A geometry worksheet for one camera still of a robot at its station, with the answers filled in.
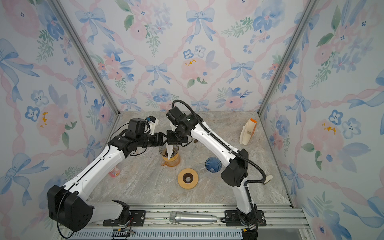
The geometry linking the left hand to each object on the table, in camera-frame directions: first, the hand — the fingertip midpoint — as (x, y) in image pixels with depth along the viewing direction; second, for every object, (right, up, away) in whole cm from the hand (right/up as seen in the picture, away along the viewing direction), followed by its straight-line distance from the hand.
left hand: (166, 136), depth 78 cm
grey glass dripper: (-2, -8, +4) cm, 10 cm away
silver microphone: (+8, -38, -6) cm, 40 cm away
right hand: (+2, -3, 0) cm, 3 cm away
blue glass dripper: (+26, -17, +11) cm, 33 cm away
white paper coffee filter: (+1, -7, +3) cm, 7 cm away
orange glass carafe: (+2, -16, +12) cm, 20 cm away
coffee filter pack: (+51, +2, +26) cm, 58 cm away
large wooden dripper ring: (+11, -25, +9) cm, 29 cm away
